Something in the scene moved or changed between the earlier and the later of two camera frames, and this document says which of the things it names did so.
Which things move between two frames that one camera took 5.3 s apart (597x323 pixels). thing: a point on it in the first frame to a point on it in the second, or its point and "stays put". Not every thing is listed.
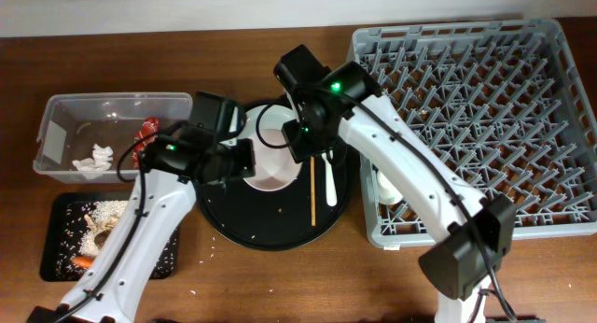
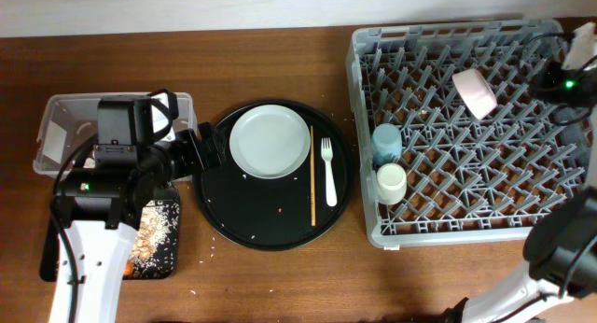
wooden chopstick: [312, 191] stays put
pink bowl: [274, 175] to [475, 91]
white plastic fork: [331, 190] stays put
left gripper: [247, 147] to [195, 161]
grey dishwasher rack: [502, 105] stays put
